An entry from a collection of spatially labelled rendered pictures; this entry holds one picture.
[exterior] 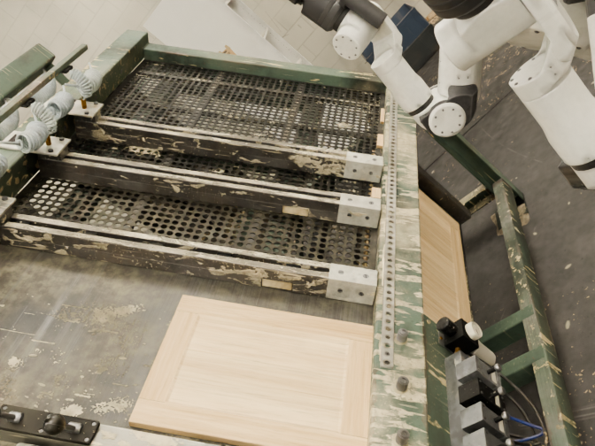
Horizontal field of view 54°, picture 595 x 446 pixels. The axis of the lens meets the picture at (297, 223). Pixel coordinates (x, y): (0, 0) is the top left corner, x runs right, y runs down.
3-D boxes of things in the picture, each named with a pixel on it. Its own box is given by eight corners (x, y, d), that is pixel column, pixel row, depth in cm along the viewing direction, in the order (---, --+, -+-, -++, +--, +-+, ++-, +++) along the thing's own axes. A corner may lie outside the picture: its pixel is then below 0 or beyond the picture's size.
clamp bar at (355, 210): (376, 232, 178) (390, 165, 164) (3, 174, 186) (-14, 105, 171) (377, 213, 186) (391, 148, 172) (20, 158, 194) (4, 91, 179)
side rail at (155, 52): (382, 105, 263) (387, 82, 256) (144, 72, 269) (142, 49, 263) (383, 98, 269) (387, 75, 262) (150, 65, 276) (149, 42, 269)
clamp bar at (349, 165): (379, 186, 199) (391, 123, 184) (43, 135, 206) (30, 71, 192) (380, 171, 207) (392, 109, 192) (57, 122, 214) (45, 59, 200)
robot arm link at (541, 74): (452, 20, 65) (520, 110, 69) (525, -35, 60) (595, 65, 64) (456, 3, 70) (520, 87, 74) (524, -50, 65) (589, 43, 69)
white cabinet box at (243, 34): (372, 134, 518) (184, -32, 455) (327, 180, 540) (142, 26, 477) (366, 113, 572) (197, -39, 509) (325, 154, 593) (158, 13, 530)
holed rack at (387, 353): (393, 369, 131) (393, 367, 131) (380, 366, 132) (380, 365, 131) (397, 77, 262) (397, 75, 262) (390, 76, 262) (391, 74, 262)
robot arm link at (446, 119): (471, 114, 137) (479, 14, 125) (482, 136, 125) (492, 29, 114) (421, 117, 138) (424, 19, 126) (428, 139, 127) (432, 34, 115)
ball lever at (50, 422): (83, 441, 114) (57, 436, 101) (64, 437, 114) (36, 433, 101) (88, 420, 115) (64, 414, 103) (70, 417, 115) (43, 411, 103)
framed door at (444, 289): (474, 386, 198) (479, 383, 197) (358, 296, 181) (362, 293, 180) (455, 226, 269) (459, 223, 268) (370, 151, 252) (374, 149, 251)
